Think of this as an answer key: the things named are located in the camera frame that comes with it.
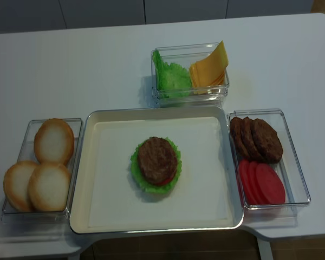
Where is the left brown patty in container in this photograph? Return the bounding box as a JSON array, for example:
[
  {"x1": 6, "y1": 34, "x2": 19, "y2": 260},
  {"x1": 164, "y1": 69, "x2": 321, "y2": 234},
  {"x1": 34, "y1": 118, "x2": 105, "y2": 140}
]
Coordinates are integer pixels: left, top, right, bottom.
[{"x1": 230, "y1": 117, "x2": 251, "y2": 160}]

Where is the middle red tomato slice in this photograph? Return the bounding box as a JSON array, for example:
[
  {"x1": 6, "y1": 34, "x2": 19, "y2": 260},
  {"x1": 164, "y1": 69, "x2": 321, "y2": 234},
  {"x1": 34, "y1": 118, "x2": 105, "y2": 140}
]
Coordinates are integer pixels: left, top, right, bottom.
[{"x1": 248, "y1": 161, "x2": 266, "y2": 205}]

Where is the yellow cheese slice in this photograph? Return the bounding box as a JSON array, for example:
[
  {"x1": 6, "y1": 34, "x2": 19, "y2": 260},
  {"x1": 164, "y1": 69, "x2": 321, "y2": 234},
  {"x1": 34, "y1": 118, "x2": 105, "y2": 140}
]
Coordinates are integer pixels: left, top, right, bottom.
[{"x1": 194, "y1": 41, "x2": 229, "y2": 81}]

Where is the middle brown patty in container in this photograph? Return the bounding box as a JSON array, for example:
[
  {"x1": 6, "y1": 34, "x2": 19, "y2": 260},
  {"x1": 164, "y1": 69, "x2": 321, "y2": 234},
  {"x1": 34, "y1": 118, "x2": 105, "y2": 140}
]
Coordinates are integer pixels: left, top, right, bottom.
[{"x1": 240, "y1": 117, "x2": 266, "y2": 163}]

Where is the brown patty in container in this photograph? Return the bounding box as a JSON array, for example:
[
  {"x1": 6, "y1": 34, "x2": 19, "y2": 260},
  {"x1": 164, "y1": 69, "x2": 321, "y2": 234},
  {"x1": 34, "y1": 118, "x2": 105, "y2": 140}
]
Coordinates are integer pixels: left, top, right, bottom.
[
  {"x1": 230, "y1": 117, "x2": 251, "y2": 160},
  {"x1": 251, "y1": 119, "x2": 283, "y2": 164},
  {"x1": 240, "y1": 117, "x2": 266, "y2": 163}
]

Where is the green lettuce in container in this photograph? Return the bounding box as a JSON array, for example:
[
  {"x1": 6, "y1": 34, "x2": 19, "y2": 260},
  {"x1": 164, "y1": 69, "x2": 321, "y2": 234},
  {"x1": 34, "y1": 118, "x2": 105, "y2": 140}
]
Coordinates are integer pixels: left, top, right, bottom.
[{"x1": 152, "y1": 50, "x2": 192, "y2": 99}]

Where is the front bread bun slice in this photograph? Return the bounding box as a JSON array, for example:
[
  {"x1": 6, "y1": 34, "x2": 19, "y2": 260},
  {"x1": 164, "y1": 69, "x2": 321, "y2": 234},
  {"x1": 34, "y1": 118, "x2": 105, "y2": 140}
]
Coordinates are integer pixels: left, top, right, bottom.
[{"x1": 28, "y1": 162, "x2": 71, "y2": 212}]

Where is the red tomato slice under patty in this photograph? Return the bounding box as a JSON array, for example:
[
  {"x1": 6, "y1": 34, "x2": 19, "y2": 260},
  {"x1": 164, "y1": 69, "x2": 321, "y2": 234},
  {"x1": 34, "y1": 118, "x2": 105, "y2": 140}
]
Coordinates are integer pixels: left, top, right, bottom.
[{"x1": 153, "y1": 173, "x2": 176, "y2": 186}]

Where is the right red tomato slice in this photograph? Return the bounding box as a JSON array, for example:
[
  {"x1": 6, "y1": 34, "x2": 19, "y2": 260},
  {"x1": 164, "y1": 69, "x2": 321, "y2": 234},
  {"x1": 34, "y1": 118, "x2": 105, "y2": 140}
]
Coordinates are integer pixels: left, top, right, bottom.
[{"x1": 255, "y1": 163, "x2": 285, "y2": 205}]

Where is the top bread bun slice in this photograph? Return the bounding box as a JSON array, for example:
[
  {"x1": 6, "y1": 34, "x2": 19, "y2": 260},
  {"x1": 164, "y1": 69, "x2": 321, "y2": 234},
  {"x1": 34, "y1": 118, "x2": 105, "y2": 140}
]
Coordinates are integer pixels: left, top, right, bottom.
[{"x1": 34, "y1": 118, "x2": 74, "y2": 165}]

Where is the brown patty on tray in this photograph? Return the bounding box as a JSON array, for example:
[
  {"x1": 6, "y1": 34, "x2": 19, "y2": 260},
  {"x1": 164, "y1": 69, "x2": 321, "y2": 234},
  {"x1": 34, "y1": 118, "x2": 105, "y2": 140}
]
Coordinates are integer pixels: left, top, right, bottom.
[{"x1": 137, "y1": 136, "x2": 178, "y2": 185}]

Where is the left red tomato slice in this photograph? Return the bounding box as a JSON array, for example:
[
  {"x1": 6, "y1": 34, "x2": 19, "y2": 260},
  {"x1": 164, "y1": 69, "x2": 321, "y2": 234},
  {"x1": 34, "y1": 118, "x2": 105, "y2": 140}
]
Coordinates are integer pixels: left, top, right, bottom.
[{"x1": 239, "y1": 159, "x2": 258, "y2": 205}]

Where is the clear bun container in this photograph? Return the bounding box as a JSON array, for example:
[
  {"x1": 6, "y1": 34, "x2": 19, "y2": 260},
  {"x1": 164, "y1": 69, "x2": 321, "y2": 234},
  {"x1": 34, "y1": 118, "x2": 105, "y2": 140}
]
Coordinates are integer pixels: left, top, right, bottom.
[{"x1": 1, "y1": 118, "x2": 83, "y2": 224}]

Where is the clear patty and tomato container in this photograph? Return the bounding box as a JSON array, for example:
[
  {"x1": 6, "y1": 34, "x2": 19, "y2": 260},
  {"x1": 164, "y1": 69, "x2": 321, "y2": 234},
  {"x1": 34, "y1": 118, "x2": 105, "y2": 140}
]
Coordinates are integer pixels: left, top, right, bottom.
[{"x1": 227, "y1": 109, "x2": 311, "y2": 221}]

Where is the green lettuce leaf under patty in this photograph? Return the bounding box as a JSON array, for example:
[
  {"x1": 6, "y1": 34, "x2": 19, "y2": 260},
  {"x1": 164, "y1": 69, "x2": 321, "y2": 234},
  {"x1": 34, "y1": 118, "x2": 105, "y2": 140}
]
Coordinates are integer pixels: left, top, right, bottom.
[{"x1": 131, "y1": 138, "x2": 182, "y2": 194}]

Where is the bread bun slice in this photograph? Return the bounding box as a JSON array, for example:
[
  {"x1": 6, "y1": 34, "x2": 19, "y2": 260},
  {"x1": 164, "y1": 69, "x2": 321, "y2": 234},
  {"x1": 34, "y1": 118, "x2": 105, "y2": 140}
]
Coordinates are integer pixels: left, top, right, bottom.
[
  {"x1": 28, "y1": 162, "x2": 71, "y2": 212},
  {"x1": 34, "y1": 118, "x2": 74, "y2": 165},
  {"x1": 3, "y1": 160, "x2": 38, "y2": 212}
]

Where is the white metal tray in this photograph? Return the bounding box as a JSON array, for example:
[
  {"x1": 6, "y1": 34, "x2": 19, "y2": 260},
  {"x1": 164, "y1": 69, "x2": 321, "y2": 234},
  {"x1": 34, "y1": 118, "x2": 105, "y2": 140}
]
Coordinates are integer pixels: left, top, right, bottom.
[{"x1": 69, "y1": 106, "x2": 244, "y2": 234}]

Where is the stack of yellow cheese slices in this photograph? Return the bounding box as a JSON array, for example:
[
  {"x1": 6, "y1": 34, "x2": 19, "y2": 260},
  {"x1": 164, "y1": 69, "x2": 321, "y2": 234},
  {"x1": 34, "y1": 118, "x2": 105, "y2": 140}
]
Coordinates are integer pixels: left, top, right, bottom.
[{"x1": 189, "y1": 62, "x2": 226, "y2": 95}]

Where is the right brown patty in container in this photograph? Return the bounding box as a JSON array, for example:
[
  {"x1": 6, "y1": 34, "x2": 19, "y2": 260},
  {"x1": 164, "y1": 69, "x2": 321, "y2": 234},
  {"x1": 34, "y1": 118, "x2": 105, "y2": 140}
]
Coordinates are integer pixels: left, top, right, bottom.
[{"x1": 251, "y1": 119, "x2": 283, "y2": 164}]

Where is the clear lettuce and cheese container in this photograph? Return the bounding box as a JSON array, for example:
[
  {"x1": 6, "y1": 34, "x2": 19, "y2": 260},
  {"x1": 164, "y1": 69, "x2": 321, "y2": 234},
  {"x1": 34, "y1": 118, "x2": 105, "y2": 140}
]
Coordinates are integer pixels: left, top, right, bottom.
[{"x1": 151, "y1": 42, "x2": 230, "y2": 107}]

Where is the left bread bun slice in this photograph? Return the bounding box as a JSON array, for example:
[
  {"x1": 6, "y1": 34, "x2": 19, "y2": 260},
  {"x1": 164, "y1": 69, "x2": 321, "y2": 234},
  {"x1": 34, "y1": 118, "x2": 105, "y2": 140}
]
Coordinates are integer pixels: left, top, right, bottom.
[{"x1": 3, "y1": 160, "x2": 38, "y2": 212}]

